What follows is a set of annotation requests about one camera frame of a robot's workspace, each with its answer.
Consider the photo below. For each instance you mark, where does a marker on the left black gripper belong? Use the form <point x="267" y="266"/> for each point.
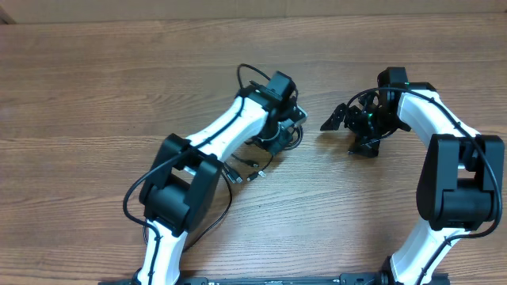
<point x="276" y="146"/>

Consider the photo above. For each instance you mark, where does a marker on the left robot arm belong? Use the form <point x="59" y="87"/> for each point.
<point x="179" y="188"/>

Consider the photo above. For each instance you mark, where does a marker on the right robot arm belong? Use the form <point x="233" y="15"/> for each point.
<point x="458" y="194"/>

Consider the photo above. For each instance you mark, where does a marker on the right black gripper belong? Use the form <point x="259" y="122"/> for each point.
<point x="355" y="123"/>

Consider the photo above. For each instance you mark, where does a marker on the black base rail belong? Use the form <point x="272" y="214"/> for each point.
<point x="273" y="281"/>

